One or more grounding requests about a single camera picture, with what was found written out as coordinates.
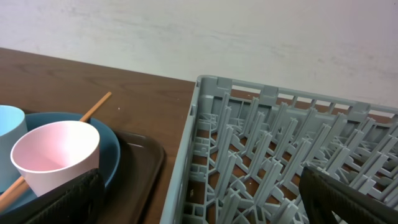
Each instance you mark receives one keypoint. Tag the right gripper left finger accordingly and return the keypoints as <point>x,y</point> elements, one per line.
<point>80,200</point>

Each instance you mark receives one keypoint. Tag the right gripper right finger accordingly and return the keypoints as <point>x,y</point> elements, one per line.
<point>324,197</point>

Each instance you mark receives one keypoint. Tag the grey dishwasher rack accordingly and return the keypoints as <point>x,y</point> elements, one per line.
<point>244,147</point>

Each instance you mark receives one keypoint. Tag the brown serving tray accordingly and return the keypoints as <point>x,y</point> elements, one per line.
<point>141,160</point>

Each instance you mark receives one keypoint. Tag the dark blue plate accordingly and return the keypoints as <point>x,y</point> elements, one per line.
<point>109,148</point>

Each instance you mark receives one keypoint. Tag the white pink cup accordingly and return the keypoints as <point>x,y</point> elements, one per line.
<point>55,153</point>

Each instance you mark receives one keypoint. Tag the upper wooden chopstick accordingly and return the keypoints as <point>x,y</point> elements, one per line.
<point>84,118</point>

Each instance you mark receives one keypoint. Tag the wooden chopstick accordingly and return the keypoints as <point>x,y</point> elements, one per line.
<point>8,199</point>
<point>84,118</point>

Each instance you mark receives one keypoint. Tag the lower wooden chopstick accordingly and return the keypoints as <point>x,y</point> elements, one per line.
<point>8,199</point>

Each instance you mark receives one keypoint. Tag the light blue cup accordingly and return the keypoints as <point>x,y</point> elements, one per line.
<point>13,127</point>

